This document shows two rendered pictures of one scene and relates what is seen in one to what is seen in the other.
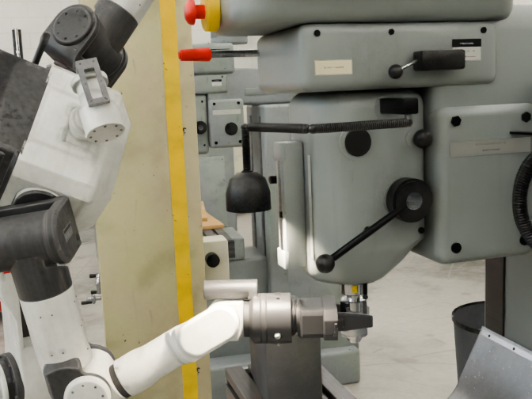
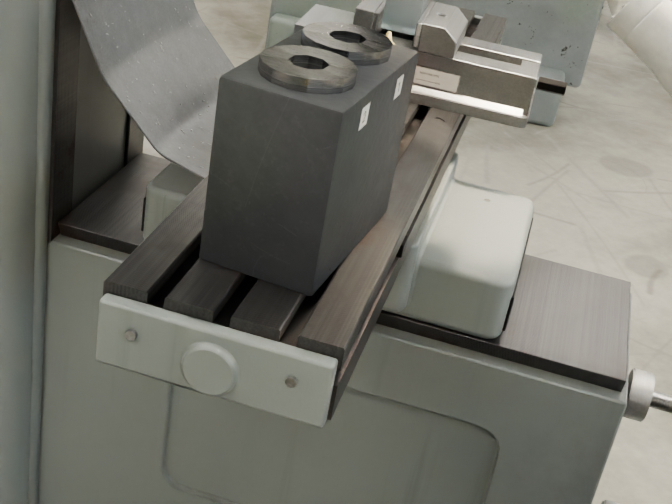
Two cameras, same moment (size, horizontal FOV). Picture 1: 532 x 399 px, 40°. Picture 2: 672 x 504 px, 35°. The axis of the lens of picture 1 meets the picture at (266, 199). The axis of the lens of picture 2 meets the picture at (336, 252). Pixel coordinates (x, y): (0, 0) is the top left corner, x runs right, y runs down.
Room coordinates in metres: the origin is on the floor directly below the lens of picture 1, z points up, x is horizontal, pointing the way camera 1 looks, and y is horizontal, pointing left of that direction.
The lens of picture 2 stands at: (2.43, 0.45, 1.48)
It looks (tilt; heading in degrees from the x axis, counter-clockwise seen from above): 28 degrees down; 207
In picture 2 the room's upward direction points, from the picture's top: 10 degrees clockwise
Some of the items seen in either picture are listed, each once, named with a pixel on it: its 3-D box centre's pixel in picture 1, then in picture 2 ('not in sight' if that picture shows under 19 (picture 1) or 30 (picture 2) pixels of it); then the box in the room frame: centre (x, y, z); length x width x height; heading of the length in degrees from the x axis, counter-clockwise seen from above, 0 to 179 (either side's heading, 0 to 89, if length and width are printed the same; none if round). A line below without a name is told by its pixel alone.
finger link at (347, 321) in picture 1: (355, 321); not in sight; (1.19, -0.14, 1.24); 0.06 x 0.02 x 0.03; 88
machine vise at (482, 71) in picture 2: not in sight; (419, 48); (1.05, -0.17, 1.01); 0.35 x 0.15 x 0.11; 108
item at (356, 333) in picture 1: (353, 318); not in sight; (1.23, -0.15, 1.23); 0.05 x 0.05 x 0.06
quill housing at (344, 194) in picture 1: (353, 184); not in sight; (1.23, -0.15, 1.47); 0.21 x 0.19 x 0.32; 17
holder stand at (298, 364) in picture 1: (283, 347); (313, 145); (1.57, -0.02, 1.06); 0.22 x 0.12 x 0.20; 10
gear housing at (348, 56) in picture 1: (370, 58); not in sight; (1.24, -0.19, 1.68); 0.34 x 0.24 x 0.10; 107
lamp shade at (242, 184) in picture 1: (248, 190); not in sight; (1.14, 0.03, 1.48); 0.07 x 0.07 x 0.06
